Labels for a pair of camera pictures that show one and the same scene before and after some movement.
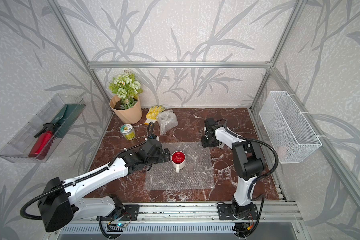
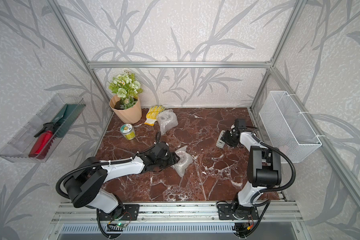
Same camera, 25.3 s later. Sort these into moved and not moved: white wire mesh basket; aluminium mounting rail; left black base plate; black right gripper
Moved: black right gripper
Not moved: aluminium mounting rail; left black base plate; white wire mesh basket
